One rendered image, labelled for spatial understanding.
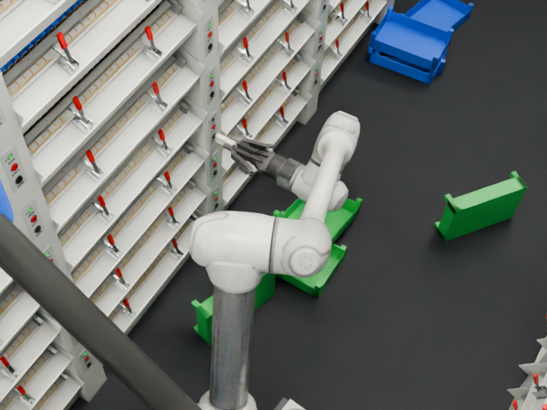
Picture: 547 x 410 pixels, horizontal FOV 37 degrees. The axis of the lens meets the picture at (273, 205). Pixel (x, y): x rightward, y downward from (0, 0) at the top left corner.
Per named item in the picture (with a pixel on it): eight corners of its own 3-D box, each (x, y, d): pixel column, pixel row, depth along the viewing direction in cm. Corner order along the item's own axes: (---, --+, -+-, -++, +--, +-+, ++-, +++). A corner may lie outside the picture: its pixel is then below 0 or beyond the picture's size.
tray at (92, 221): (199, 127, 242) (212, 106, 230) (67, 276, 212) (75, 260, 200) (145, 84, 241) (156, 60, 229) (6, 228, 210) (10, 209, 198)
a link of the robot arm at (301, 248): (334, 214, 192) (278, 207, 193) (334, 238, 175) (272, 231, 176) (328, 265, 196) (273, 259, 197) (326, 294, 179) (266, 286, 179)
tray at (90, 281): (200, 166, 258) (209, 154, 249) (79, 309, 227) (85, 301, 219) (151, 125, 256) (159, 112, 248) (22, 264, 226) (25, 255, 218)
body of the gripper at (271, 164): (274, 187, 244) (248, 174, 247) (288, 168, 248) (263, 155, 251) (275, 172, 238) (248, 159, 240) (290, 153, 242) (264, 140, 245)
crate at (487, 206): (512, 217, 309) (501, 202, 314) (527, 186, 293) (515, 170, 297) (444, 242, 302) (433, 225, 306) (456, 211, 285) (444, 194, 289)
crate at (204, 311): (273, 294, 287) (259, 280, 290) (276, 266, 270) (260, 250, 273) (207, 346, 275) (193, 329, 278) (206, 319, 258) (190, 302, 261)
